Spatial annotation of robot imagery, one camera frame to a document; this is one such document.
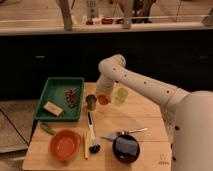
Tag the dark blue sponge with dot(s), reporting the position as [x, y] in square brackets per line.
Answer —
[126, 146]

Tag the red apple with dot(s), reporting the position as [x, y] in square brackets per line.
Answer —
[103, 100]

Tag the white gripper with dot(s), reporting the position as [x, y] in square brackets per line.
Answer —
[105, 85]

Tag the orange bowl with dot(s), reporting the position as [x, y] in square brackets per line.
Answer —
[64, 145]

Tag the dish brush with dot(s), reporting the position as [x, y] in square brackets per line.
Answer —
[94, 144]

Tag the translucent green cup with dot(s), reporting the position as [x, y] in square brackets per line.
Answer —
[121, 95]

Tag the small metal cup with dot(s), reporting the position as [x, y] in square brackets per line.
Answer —
[91, 102]

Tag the yellow banana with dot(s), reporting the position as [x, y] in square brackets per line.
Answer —
[86, 145]

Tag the green pepper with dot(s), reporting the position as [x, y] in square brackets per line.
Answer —
[47, 129]

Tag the red grape bunch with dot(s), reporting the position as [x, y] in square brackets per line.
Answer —
[71, 97]

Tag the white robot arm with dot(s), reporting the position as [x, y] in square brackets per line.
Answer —
[192, 146]

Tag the green plastic tray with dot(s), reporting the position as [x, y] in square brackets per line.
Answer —
[54, 91]

